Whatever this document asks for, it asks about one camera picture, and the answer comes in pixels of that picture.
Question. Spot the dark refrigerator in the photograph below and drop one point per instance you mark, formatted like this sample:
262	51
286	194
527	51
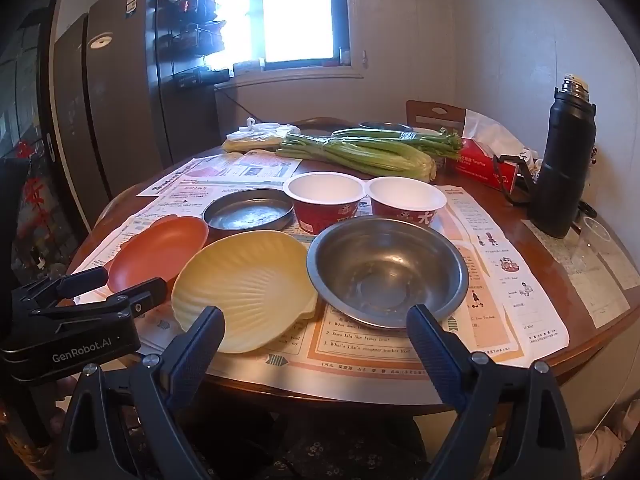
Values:
115	110

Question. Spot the thick celery bunch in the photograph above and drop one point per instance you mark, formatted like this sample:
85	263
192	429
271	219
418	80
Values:
375	159

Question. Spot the red paper bowl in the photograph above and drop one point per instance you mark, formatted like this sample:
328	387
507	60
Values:
406	197
325	191

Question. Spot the curved-back wooden chair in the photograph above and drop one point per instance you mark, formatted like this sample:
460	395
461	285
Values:
320	121

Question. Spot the orange plate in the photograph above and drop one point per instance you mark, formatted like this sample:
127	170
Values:
160	252

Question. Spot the beige curved chair back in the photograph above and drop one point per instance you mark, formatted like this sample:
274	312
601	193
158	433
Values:
112	200

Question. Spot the large steel bowl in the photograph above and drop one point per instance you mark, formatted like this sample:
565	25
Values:
380	270

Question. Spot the small printed newspaper sheet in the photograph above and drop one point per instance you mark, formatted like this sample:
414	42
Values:
235	170

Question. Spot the plastic bag of yellow food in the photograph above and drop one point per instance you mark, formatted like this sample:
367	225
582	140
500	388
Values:
255	137

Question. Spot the white cloth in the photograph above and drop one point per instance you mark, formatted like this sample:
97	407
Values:
600	452

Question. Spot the thin celery bunch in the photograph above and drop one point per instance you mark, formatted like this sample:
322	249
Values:
400	136

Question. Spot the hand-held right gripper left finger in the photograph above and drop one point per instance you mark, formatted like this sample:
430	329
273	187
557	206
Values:
197	355

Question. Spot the patterned pouch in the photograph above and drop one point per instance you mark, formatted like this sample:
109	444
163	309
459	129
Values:
593	152

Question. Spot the clear plastic cup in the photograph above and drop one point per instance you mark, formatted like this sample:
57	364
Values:
595	247

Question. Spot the large printed newspaper sheet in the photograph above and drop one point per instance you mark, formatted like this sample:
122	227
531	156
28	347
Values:
360	347

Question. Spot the window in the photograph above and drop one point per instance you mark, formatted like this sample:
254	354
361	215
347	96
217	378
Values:
295	15

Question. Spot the shallow round steel dish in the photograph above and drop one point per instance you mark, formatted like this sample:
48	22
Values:
250	215

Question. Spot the pale printed paper sheet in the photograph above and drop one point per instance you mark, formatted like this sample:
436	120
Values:
600	300

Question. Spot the brown wooden chair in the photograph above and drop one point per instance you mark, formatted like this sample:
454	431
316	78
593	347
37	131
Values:
430	110

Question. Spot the dark glass cabinet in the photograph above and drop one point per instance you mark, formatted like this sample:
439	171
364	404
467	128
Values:
25	160

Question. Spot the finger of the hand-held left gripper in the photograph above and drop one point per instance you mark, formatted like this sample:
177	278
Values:
142	300
82	280

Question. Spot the yellow shell-shaped plate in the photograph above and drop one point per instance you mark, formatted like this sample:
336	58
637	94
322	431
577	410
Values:
250	285

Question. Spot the black thermos bottle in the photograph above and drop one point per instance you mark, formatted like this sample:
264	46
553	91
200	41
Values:
560	170

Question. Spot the red tissue box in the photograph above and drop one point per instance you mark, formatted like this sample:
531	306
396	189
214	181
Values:
480	167

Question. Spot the small white box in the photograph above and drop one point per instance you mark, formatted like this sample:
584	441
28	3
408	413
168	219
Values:
345	57

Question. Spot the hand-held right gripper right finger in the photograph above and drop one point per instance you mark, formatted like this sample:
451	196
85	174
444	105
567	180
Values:
432	355

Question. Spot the person's dark floral pants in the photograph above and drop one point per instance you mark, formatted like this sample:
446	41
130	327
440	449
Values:
325	450

